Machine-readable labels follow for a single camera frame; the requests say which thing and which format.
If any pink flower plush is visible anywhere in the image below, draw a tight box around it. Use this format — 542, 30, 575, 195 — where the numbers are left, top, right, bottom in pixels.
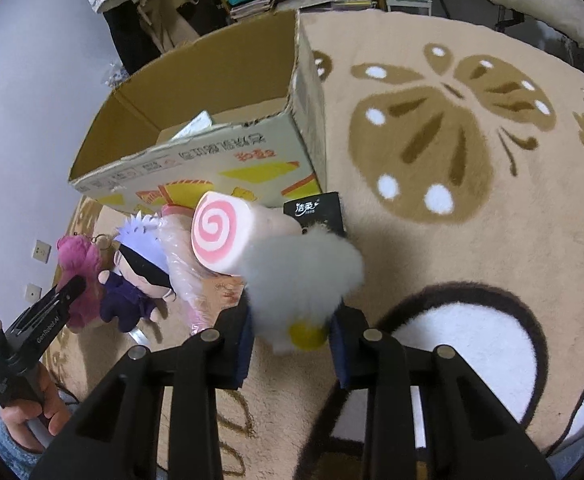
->
53, 234, 107, 334

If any white-haired character doll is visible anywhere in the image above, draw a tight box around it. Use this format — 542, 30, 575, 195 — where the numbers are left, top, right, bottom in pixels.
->
98, 212, 177, 333

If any pink towel package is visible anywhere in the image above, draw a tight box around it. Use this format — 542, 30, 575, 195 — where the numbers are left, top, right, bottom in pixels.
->
158, 205, 243, 334

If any pink swirl roll plush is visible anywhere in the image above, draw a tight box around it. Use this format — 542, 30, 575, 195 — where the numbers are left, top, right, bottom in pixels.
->
190, 191, 301, 275

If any white black fluffy plush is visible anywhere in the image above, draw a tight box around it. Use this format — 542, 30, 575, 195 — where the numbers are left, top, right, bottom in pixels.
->
239, 226, 365, 353

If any black Face tissue pack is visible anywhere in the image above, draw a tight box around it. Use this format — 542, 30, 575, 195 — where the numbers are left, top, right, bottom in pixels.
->
283, 192, 346, 237

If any green tissue pack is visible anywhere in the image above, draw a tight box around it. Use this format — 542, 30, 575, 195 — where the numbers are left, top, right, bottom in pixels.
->
171, 110, 214, 140

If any person's left hand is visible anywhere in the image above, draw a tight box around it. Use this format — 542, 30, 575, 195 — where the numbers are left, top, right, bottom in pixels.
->
0, 364, 71, 453

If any open cardboard box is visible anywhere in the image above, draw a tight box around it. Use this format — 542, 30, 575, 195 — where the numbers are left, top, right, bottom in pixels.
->
68, 11, 327, 214

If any stack of books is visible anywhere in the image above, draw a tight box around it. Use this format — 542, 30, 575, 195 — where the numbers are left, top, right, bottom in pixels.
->
230, 0, 275, 22

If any wall power socket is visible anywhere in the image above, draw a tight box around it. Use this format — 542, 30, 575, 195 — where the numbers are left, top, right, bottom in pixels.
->
31, 240, 52, 263

